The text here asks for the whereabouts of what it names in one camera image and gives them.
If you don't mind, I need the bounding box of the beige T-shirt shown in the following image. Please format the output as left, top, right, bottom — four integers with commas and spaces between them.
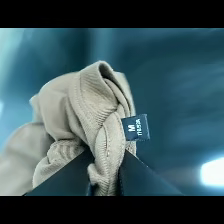
0, 60, 151, 197

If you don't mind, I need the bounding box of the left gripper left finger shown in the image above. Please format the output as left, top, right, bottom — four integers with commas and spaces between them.
24, 148, 95, 197

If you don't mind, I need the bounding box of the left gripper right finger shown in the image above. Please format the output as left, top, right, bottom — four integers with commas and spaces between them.
119, 149, 184, 197

